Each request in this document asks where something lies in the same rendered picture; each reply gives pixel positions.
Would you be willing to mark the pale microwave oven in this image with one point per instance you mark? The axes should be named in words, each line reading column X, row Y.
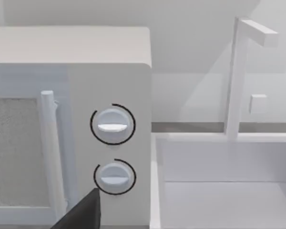
column 124, row 81

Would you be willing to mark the small white microwave knob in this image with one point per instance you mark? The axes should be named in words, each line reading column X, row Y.
column 114, row 176

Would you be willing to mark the white sink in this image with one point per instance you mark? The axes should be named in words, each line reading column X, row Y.
column 219, row 181

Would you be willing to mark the tall white tap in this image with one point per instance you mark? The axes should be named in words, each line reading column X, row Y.
column 238, row 78

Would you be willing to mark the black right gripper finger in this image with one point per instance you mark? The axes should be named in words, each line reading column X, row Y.
column 85, row 212

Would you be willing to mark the microwave door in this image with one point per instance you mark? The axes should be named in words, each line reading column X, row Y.
column 19, row 143

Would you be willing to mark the large white microwave knob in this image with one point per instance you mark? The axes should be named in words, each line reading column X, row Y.
column 112, row 124

